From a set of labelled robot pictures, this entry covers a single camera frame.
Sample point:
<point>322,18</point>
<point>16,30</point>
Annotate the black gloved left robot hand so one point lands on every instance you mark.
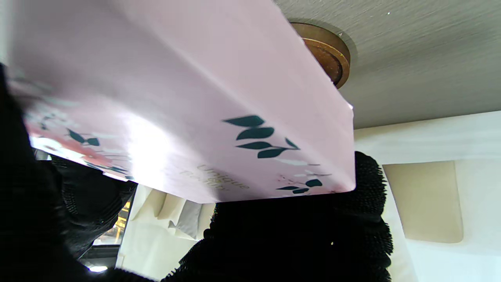
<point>293,243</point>

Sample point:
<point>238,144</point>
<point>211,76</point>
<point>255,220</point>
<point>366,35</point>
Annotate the pink floral box sleeve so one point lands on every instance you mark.
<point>195,78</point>

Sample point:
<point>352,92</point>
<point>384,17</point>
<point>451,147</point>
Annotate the brown wooden jewelry stand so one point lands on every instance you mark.
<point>328,55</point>

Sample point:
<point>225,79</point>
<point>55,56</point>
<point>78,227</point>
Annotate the grey sofa cushion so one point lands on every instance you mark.
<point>188,219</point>

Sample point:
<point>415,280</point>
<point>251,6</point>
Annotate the white sheer curtain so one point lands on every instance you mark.
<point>430,137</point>

